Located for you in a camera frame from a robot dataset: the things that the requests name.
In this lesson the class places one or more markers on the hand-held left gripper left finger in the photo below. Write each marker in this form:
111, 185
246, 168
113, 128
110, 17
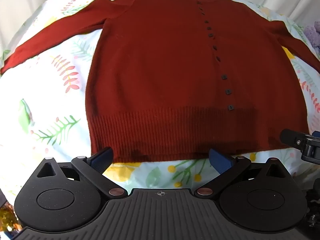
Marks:
103, 158

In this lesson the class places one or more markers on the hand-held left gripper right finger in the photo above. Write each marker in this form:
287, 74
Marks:
220, 161

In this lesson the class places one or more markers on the floral bed sheet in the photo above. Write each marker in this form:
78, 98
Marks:
50, 110

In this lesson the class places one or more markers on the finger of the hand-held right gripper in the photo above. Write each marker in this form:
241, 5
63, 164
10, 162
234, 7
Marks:
290, 137

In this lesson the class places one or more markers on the purple plush toy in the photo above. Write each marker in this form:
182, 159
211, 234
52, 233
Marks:
312, 36

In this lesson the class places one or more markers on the yellow patterned object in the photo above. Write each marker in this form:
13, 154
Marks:
7, 217

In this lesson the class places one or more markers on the red knit cardigan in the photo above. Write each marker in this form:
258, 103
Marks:
162, 80

